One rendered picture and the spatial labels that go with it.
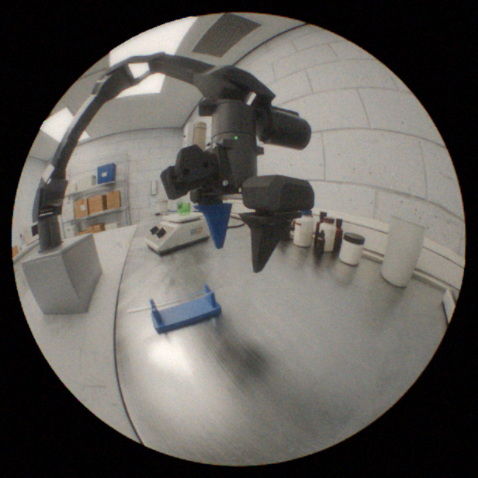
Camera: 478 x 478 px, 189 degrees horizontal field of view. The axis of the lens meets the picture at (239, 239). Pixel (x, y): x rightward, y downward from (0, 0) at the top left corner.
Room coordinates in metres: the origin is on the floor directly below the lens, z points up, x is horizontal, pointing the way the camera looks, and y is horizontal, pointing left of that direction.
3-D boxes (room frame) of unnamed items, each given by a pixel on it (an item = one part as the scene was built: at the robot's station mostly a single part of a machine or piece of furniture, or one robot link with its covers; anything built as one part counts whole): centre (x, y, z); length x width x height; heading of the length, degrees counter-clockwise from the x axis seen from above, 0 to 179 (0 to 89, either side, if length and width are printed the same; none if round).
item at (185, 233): (0.47, 0.20, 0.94); 0.22 x 0.13 x 0.08; 143
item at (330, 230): (0.39, -0.27, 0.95); 0.06 x 0.06 x 0.10
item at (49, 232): (0.09, 0.38, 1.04); 0.07 x 0.07 x 0.06; 36
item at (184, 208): (0.47, 0.18, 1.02); 0.06 x 0.05 x 0.08; 74
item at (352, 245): (0.30, -0.31, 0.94); 0.07 x 0.07 x 0.07
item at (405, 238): (0.18, -0.41, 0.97); 0.18 x 0.13 x 0.15; 155
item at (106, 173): (1.59, 2.40, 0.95); 1.43 x 0.41 x 1.90; 123
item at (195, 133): (0.87, 0.26, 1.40); 0.15 x 0.11 x 0.24; 123
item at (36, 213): (0.10, 0.38, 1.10); 0.09 x 0.07 x 0.06; 13
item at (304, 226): (0.44, -0.21, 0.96); 0.06 x 0.06 x 0.11
